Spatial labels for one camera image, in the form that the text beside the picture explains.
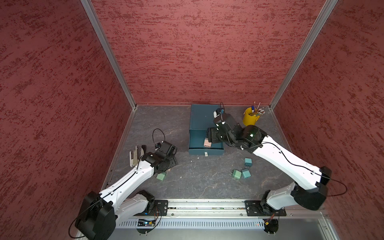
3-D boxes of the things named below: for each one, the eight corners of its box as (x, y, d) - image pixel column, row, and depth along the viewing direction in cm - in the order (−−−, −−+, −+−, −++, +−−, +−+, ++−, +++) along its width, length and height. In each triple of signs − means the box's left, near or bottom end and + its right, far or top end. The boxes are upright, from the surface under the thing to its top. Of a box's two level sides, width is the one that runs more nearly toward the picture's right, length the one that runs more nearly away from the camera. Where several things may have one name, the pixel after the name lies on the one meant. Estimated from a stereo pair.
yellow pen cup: (243, 126, 110) (247, 117, 101) (240, 117, 117) (244, 107, 108) (254, 127, 110) (259, 117, 102) (251, 117, 117) (256, 107, 108)
